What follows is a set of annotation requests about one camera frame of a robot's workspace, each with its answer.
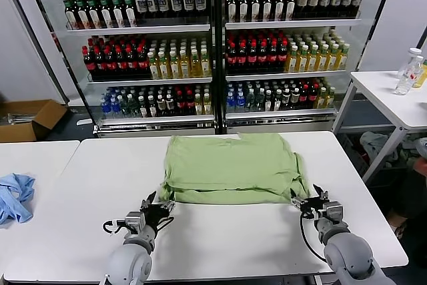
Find bundle of metal parts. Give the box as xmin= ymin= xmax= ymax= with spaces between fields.
xmin=0 ymin=113 xmax=36 ymax=127

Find grey white garment pile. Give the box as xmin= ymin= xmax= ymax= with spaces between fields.
xmin=359 ymin=131 xmax=400 ymax=170

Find black storage crate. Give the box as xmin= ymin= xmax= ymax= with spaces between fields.
xmin=338 ymin=133 xmax=413 ymax=190

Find white side table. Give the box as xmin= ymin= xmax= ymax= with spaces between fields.
xmin=332 ymin=69 xmax=427 ymax=186

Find open cardboard box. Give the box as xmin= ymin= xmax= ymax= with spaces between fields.
xmin=0 ymin=99 xmax=70 ymax=144

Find person bare forearm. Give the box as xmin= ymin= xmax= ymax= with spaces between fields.
xmin=413 ymin=158 xmax=427 ymax=176

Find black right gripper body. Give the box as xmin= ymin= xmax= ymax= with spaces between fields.
xmin=300 ymin=196 xmax=330 ymax=220

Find beverage display cabinet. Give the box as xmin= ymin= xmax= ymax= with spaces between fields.
xmin=25 ymin=0 xmax=400 ymax=139

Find clear bottle red label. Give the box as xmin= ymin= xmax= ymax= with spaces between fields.
xmin=393 ymin=56 xmax=422 ymax=95

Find grey handheld controller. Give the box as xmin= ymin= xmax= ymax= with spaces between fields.
xmin=414 ymin=138 xmax=427 ymax=159

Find white cabinet shelf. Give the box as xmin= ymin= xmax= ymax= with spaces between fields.
xmin=95 ymin=114 xmax=215 ymax=132
xmin=226 ymin=70 xmax=348 ymax=82
xmin=226 ymin=108 xmax=336 ymax=125
xmin=225 ymin=19 xmax=363 ymax=31
xmin=86 ymin=77 xmax=214 ymax=85
xmin=66 ymin=23 xmax=211 ymax=35

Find yellow juice bottle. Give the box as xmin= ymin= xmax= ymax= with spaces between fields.
xmin=412 ymin=59 xmax=427 ymax=89

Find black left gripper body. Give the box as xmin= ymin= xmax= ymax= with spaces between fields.
xmin=140 ymin=202 xmax=171 ymax=230

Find person leg dark trousers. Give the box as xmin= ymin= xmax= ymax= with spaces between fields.
xmin=388 ymin=161 xmax=427 ymax=242

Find glass cabinet door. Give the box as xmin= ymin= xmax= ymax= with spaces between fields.
xmin=333 ymin=0 xmax=400 ymax=134
xmin=0 ymin=0 xmax=99 ymax=134

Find small cola bottle red cap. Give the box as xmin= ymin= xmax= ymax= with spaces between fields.
xmin=185 ymin=91 xmax=195 ymax=116
xmin=300 ymin=85 xmax=310 ymax=110
xmin=309 ymin=85 xmax=319 ymax=110
xmin=175 ymin=91 xmax=186 ymax=116

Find green grey garment pile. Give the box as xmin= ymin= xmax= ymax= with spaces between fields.
xmin=399 ymin=137 xmax=418 ymax=169

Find light green polo shirt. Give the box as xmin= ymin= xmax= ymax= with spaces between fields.
xmin=157 ymin=133 xmax=311 ymax=205

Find clear bottle white cap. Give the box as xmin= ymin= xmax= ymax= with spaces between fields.
xmin=396 ymin=47 xmax=423 ymax=78

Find crumpled light blue garment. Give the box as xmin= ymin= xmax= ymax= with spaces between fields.
xmin=0 ymin=173 xmax=36 ymax=225

